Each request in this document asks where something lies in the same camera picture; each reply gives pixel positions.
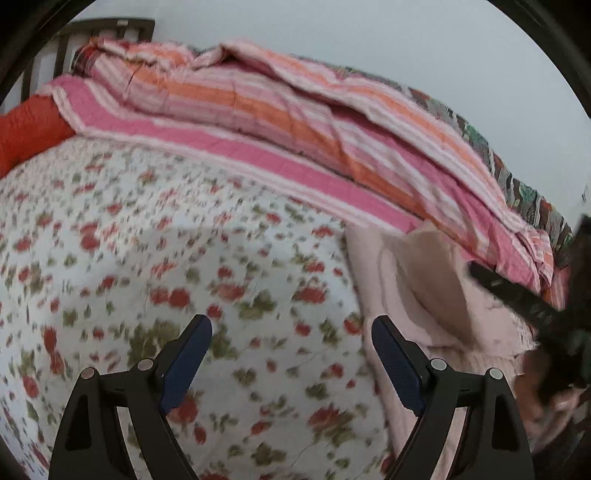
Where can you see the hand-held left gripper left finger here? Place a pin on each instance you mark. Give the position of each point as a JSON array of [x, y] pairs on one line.
[[187, 360]]

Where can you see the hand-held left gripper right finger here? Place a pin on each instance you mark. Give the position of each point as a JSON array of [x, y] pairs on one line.
[[397, 364]]

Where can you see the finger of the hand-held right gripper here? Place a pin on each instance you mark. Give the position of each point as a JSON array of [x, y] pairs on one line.
[[512, 293]]

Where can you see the pink knit sweater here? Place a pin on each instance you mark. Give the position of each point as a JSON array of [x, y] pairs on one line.
[[489, 332]]

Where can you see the beige cloth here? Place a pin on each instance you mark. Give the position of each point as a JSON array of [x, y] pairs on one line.
[[438, 281]]

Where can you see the multicoloured patterned blanket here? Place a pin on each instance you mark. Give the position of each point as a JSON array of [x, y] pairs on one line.
[[521, 189]]

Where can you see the floral bedsheet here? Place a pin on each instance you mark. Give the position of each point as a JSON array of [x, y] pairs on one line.
[[138, 240]]

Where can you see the pink striped blanket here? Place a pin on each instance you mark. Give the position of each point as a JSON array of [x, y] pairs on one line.
[[286, 120]]

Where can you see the red pillow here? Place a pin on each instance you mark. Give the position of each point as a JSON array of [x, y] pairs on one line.
[[32, 131]]

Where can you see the dark wooden headboard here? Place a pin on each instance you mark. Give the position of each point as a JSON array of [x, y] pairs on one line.
[[92, 30]]

